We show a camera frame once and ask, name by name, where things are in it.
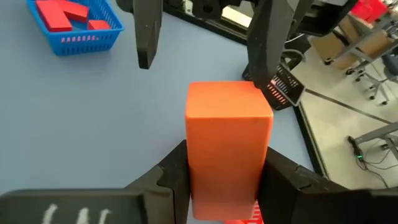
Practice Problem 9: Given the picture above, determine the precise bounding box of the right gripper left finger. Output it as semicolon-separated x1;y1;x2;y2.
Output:
0;139;192;224

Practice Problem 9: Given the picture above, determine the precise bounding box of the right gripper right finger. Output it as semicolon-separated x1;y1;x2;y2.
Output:
256;147;398;224

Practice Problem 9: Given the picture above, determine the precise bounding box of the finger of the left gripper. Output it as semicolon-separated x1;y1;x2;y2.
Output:
247;0;301;90
132;0;164;70

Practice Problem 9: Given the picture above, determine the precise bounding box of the red plastic basket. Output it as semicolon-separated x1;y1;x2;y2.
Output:
223;200;265;224

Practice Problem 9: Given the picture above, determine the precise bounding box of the small red block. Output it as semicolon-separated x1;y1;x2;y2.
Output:
87;19;112;31

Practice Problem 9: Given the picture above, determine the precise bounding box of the red rectangular block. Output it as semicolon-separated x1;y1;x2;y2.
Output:
57;0;90;23
35;0;74;33

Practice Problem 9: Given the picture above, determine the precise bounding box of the orange rectangular block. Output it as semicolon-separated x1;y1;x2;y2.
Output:
185;80;275;222

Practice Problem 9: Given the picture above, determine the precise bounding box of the black plastic basket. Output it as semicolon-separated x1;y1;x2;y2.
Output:
241;62;307;111

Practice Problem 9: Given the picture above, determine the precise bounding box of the blue plastic basket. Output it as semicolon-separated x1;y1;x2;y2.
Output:
25;0;125;57

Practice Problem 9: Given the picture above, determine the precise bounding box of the black power strip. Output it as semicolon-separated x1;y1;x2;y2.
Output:
347;135;365;162

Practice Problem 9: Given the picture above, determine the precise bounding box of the grey metal desk leg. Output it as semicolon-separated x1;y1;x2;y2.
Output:
354;121;398;162

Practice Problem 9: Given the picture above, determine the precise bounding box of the brown cardboard box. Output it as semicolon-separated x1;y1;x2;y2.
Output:
310;14;398;71

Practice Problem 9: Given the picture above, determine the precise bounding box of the red storage bin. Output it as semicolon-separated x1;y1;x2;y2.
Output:
350;0;389;23

